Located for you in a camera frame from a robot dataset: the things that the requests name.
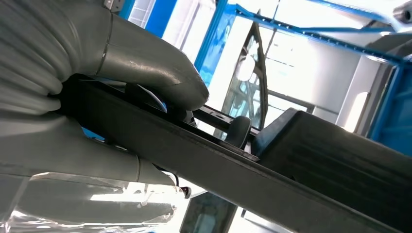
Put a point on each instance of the white car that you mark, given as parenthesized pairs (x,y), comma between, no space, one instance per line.
(289,80)

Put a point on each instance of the blue metal shelf rack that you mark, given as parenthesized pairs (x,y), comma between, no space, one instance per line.
(212,41)

